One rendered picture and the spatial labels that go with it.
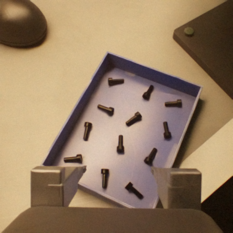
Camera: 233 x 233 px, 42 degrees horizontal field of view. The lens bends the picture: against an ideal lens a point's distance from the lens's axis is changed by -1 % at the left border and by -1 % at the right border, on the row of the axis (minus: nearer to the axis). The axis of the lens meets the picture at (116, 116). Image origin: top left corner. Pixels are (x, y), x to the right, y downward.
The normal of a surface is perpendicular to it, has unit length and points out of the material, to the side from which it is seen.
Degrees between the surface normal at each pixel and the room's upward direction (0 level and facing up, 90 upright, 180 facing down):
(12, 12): 15
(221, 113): 0
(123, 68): 90
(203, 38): 0
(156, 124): 0
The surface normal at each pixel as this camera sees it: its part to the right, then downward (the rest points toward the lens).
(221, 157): -0.02, -0.44
